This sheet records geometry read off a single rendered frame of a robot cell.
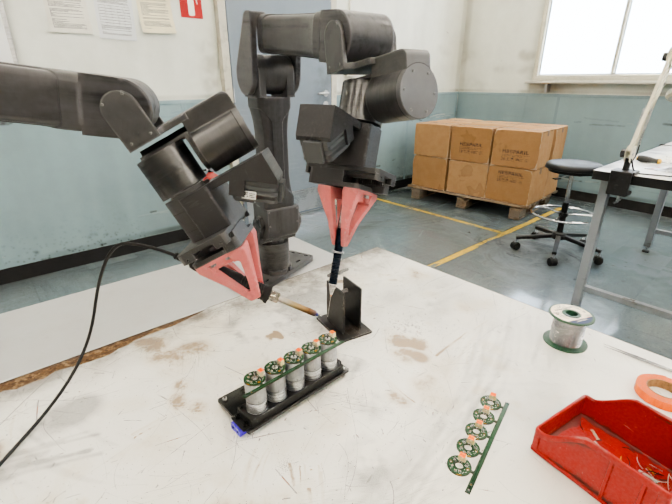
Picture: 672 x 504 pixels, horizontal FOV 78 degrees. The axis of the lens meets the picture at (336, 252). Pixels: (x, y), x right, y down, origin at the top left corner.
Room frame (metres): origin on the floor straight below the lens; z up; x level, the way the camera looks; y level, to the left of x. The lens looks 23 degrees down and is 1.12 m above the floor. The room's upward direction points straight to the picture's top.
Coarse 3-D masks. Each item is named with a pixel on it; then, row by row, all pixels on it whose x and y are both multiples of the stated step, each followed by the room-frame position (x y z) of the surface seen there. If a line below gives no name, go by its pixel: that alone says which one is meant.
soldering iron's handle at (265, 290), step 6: (174, 258) 0.46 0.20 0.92; (192, 264) 0.46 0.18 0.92; (222, 270) 0.46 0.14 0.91; (228, 270) 0.47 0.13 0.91; (234, 276) 0.46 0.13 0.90; (240, 276) 0.46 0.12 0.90; (240, 282) 0.46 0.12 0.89; (246, 282) 0.46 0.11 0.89; (258, 282) 0.47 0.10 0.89; (264, 288) 0.46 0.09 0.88; (270, 288) 0.46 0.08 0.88; (264, 294) 0.46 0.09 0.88; (264, 300) 0.45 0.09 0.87
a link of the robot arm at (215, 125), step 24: (120, 96) 0.42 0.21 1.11; (216, 96) 0.47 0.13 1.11; (120, 120) 0.42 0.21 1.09; (144, 120) 0.43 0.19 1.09; (168, 120) 0.49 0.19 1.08; (192, 120) 0.46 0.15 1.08; (216, 120) 0.46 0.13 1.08; (240, 120) 0.46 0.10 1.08; (144, 144) 0.43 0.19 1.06; (216, 144) 0.46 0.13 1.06; (240, 144) 0.47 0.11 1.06; (216, 168) 0.47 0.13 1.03
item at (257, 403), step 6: (252, 378) 0.38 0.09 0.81; (246, 390) 0.37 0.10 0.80; (264, 390) 0.37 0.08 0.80; (252, 396) 0.37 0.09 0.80; (258, 396) 0.37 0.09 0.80; (264, 396) 0.37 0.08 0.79; (246, 402) 0.37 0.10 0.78; (252, 402) 0.37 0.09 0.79; (258, 402) 0.37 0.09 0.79; (264, 402) 0.37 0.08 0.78; (252, 408) 0.37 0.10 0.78; (258, 408) 0.37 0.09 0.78; (264, 408) 0.37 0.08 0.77
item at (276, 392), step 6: (276, 366) 0.40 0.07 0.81; (270, 378) 0.39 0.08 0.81; (282, 378) 0.39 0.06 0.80; (270, 384) 0.39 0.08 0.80; (276, 384) 0.39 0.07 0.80; (282, 384) 0.39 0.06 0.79; (270, 390) 0.39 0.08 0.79; (276, 390) 0.39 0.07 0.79; (282, 390) 0.39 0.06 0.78; (270, 396) 0.39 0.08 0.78; (276, 396) 0.38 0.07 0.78; (282, 396) 0.39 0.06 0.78
